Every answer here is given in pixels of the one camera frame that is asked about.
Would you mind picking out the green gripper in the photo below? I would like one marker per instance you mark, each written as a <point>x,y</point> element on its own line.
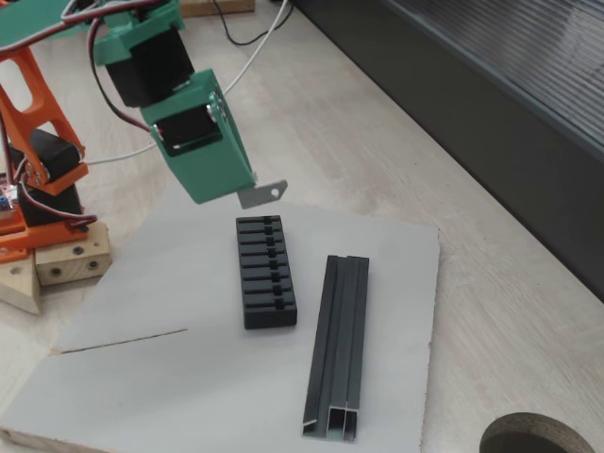
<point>208,170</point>

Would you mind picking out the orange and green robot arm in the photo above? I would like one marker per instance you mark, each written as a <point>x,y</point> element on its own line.
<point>146,71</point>

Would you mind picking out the black slotted block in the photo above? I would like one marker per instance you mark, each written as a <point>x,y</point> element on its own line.
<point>269,321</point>

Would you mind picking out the grey chipboard panel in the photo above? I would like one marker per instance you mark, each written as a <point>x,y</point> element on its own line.
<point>165,283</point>

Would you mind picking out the wooden block with screw holes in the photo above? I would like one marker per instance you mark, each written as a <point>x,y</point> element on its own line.
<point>71,269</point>

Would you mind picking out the dark aluminium profile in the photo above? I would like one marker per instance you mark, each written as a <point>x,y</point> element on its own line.
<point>340,330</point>

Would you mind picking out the red controller board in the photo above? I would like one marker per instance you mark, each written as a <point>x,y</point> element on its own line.
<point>5,189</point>

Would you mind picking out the angled wooden base block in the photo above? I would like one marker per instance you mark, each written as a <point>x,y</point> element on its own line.
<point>19,288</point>

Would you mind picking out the orange board mount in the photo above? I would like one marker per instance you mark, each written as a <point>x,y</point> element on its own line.
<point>9,255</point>

